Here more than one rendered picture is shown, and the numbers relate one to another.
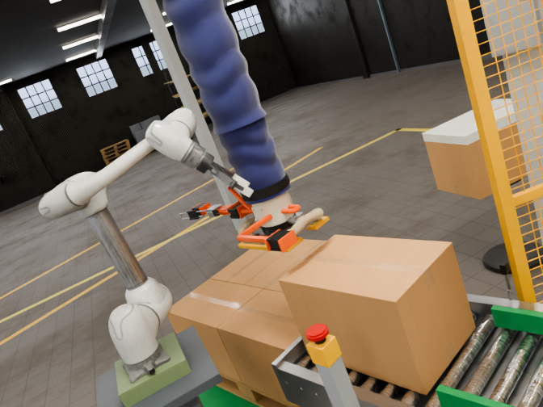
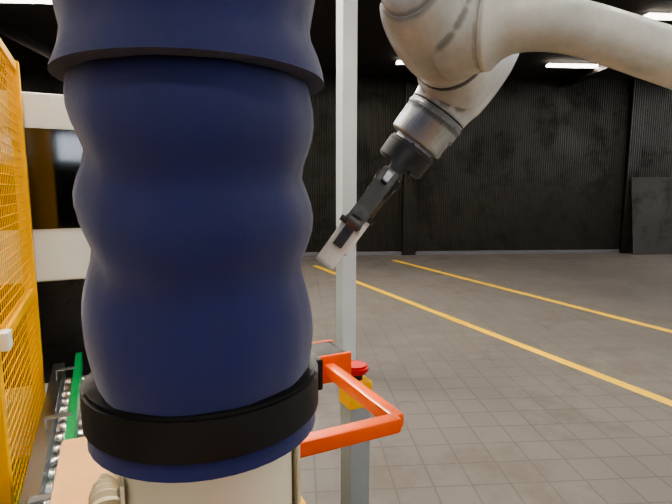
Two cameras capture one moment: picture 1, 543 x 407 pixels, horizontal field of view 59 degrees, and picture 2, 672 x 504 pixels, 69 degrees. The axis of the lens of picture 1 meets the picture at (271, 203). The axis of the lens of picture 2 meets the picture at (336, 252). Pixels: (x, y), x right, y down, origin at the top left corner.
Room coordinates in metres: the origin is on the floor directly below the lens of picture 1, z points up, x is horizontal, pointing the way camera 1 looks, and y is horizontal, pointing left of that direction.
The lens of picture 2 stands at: (2.48, 0.23, 1.50)
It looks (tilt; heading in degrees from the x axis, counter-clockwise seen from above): 7 degrees down; 192
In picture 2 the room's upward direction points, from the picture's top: straight up
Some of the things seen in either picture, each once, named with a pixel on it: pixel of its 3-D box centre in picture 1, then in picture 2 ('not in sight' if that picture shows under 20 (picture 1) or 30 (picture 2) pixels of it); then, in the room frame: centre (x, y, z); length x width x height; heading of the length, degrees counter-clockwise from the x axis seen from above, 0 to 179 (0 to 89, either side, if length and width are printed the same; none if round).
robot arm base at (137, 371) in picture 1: (145, 359); not in sight; (1.82, 0.74, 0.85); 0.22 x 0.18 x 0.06; 24
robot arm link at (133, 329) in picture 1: (132, 329); not in sight; (1.85, 0.75, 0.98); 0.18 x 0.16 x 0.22; 162
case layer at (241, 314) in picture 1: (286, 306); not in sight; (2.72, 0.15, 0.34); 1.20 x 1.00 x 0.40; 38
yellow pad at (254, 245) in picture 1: (267, 240); not in sight; (1.99, 0.07, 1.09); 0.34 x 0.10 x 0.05; 38
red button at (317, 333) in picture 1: (317, 334); (355, 371); (1.25, 0.01, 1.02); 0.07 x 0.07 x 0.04
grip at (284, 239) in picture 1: (280, 241); (320, 361); (1.65, 0.02, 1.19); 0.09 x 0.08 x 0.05; 128
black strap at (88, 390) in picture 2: (264, 186); (209, 385); (2.05, 0.00, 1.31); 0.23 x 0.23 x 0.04
